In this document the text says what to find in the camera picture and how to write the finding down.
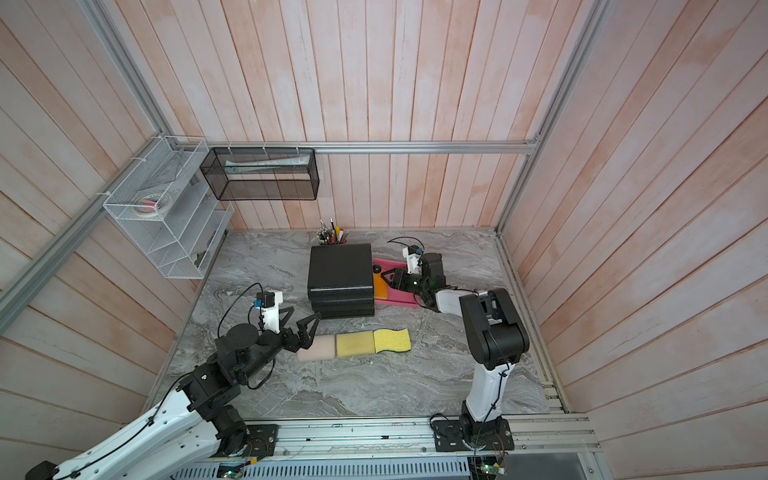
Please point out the orange and yellow sponge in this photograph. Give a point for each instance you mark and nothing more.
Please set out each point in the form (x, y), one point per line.
(380, 287)

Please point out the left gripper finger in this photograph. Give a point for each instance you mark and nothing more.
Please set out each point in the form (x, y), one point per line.
(307, 328)
(284, 315)

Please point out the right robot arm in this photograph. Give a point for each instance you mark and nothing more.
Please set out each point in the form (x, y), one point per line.
(496, 338)

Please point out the black mesh wall basket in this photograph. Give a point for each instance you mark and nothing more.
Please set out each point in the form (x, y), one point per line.
(262, 173)

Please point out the white foam sponge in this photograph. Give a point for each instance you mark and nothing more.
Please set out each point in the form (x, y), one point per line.
(322, 348)

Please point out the white wire wall shelf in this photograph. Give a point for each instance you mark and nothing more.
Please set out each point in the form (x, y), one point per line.
(183, 239)

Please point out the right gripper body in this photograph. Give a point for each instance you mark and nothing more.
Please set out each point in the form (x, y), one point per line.
(414, 284)

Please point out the black drawer cabinet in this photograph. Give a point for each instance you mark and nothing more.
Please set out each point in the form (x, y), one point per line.
(340, 281)

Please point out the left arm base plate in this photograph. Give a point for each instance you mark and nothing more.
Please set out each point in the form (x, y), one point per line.
(255, 441)

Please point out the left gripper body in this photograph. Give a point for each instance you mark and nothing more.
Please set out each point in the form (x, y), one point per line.
(286, 341)

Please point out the tape roll on shelf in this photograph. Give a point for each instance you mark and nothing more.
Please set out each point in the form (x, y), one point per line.
(148, 206)

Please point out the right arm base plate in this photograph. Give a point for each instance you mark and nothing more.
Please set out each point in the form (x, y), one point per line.
(466, 435)

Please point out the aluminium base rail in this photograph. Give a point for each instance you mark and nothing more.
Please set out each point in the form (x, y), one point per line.
(369, 438)

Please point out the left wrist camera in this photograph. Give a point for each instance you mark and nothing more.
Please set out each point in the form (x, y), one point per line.
(267, 305)

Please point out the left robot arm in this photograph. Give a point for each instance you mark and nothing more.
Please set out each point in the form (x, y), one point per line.
(195, 418)

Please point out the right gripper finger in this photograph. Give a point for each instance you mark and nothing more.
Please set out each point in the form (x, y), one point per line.
(391, 272)
(394, 282)

